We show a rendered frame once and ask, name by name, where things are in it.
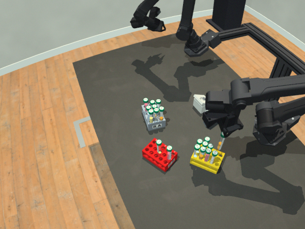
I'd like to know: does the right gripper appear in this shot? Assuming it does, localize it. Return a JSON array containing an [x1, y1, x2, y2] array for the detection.
[[147, 20, 166, 32]]

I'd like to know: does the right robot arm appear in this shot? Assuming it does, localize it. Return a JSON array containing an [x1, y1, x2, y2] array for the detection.
[[130, 0, 207, 53]]

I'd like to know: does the test tube with pink liquid and green-white cap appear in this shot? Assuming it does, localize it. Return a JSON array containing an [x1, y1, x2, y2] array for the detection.
[[143, 98, 148, 111]]

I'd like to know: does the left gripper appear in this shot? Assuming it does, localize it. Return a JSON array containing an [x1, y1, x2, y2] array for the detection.
[[219, 108, 244, 138]]

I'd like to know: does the red tube rack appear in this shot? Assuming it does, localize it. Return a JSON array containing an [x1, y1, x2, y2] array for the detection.
[[142, 138, 178, 172]]

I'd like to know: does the yellow tube rack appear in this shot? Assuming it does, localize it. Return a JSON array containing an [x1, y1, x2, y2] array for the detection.
[[190, 149, 224, 174]]

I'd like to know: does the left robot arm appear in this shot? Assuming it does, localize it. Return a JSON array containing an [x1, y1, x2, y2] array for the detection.
[[202, 74, 305, 144]]

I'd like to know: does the grey tube rack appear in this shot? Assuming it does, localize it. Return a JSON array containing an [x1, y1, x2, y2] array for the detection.
[[142, 105, 166, 131]]

